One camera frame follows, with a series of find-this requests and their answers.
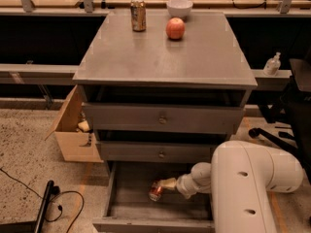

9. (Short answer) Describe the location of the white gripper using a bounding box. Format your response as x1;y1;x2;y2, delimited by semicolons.
158;174;197;199

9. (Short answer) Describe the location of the red coke can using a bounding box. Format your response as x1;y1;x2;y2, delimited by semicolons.
149;181;163;202

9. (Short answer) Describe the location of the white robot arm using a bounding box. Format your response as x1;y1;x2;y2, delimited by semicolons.
158;141;303;233

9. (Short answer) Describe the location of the bottom drawer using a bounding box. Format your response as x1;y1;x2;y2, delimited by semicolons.
93;162;215;233

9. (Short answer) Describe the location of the drawer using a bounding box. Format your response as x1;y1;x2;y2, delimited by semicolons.
83;103;244;135
96;141;217;163
93;162;215;233

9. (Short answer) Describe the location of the middle drawer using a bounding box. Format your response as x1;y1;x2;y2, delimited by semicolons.
96;141;217;163

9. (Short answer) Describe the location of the top drawer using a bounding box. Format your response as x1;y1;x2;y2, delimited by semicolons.
83;103;244;135

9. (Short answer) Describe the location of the grey drawer cabinet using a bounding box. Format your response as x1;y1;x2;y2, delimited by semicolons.
72;10;259;179

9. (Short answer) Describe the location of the gold soda can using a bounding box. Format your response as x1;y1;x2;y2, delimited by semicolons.
130;0;147;32

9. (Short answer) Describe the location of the cardboard box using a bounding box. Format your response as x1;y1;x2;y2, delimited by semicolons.
45;86;103;163

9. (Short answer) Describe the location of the black office chair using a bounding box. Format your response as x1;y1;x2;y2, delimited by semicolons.
249;58;311;183

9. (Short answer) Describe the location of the black bar on floor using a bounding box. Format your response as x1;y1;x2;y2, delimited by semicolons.
0;181;54;233

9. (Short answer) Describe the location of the hand sanitizer bottle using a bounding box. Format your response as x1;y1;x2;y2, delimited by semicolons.
263;52;281;76

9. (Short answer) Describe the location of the red apple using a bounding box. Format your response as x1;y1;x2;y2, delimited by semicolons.
165;17;186;40

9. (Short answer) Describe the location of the white bowl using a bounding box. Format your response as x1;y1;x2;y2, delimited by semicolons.
166;0;193;18

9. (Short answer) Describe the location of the black floor cable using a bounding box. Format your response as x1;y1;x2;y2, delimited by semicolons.
0;167;86;233

